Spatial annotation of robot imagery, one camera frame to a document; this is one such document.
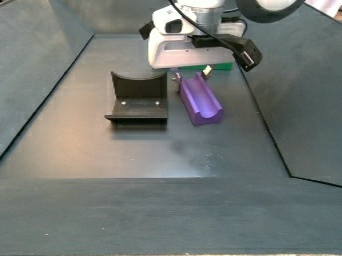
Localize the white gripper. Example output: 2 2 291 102
148 5 246 84

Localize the purple arch block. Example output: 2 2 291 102
180 72 224 126

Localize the green foam shape board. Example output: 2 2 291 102
178 62 234 71

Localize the black arch fixture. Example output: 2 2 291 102
106 72 169 122

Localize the black wrist camera with cable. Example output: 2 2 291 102
192 16 264 73

